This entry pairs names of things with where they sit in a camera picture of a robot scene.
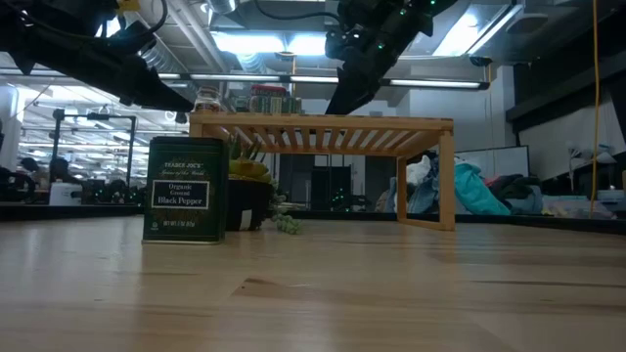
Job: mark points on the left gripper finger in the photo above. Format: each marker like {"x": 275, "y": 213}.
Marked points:
{"x": 156, "y": 95}

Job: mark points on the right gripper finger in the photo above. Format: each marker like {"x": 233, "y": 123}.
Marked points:
{"x": 349, "y": 93}

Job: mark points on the wooden slatted shelf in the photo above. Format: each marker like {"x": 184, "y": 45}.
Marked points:
{"x": 342, "y": 122}

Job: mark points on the small saffron jar with cork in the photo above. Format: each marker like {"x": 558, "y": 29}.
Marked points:
{"x": 208, "y": 100}

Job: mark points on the oregano jar with green lid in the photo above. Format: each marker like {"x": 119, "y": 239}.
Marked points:
{"x": 274, "y": 105}

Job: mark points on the dark green black pepper tin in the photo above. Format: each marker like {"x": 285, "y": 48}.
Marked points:
{"x": 185, "y": 195}

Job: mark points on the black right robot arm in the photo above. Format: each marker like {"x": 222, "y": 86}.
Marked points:
{"x": 406, "y": 14}

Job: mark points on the black background robot arm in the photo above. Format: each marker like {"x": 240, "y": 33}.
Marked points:
{"x": 14, "y": 188}
{"x": 112, "y": 193}

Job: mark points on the long ceiling light bar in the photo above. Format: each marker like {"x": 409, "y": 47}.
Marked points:
{"x": 430, "y": 84}

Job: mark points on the black gantry stand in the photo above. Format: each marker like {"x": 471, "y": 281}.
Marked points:
{"x": 56, "y": 146}

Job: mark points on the white cloth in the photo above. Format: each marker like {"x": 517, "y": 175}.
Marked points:
{"x": 418, "y": 171}

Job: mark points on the person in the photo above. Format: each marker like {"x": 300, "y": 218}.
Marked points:
{"x": 59, "y": 168}

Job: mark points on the blue clothes pile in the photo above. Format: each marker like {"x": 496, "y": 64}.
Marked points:
{"x": 425, "y": 195}

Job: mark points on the white appliance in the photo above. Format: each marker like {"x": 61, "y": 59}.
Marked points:
{"x": 64, "y": 194}

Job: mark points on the succulent plant in black pot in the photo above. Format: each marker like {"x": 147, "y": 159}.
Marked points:
{"x": 249, "y": 195}

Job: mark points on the turquoise garment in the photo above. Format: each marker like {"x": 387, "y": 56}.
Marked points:
{"x": 481, "y": 195}

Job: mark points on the white panel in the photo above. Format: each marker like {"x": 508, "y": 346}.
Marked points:
{"x": 508, "y": 159}

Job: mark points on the dark grey garment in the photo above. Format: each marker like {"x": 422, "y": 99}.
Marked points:
{"x": 518, "y": 193}

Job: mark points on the black angled beam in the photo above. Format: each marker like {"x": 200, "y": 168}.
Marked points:
{"x": 562, "y": 98}

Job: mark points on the pastel patterned cloth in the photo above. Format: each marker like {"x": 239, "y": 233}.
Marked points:
{"x": 577, "y": 207}

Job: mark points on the white desk lamp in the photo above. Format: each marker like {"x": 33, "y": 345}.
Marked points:
{"x": 604, "y": 156}

